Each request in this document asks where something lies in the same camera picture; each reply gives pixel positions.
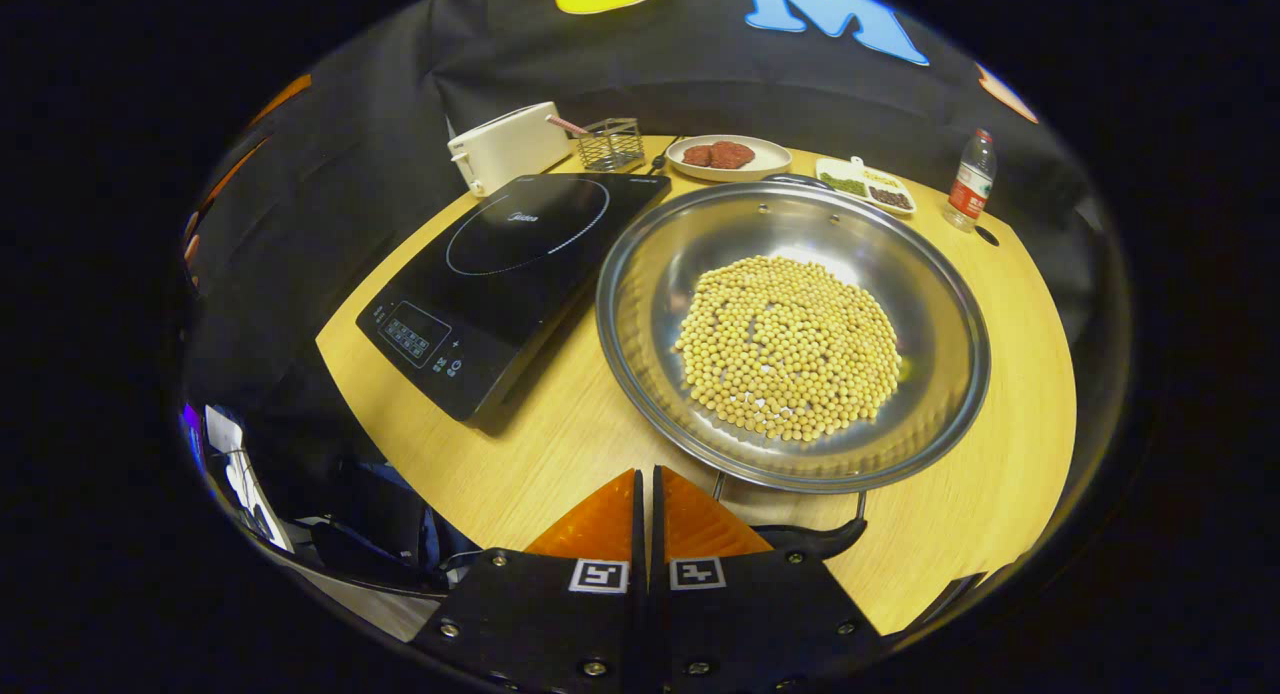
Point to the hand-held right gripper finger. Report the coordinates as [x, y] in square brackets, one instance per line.
[638, 534]
[660, 534]

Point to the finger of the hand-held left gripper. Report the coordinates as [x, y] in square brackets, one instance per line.
[232, 174]
[282, 98]

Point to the pile of soybeans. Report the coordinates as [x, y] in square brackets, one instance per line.
[790, 344]

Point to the black induction cooktop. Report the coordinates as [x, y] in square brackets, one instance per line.
[520, 274]

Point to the white toaster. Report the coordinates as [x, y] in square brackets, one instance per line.
[510, 144]

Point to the white paper sheet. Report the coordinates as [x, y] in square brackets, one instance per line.
[225, 429]

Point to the pink striped stick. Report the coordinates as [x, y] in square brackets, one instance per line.
[565, 124]

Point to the small brown meat patty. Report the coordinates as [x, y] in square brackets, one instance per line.
[697, 155]

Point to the large brown meat patty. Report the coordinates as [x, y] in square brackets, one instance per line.
[732, 155]

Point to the white round plate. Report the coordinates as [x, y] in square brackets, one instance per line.
[775, 157]

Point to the pile of green beans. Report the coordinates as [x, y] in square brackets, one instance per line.
[843, 184]

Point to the pile of dark beans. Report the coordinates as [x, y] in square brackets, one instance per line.
[892, 198]

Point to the white divided dish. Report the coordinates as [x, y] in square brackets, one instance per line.
[852, 166]

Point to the pile of yellow beans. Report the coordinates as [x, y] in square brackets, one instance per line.
[882, 178]

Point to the clear plastic water bottle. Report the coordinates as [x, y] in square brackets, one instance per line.
[970, 189]

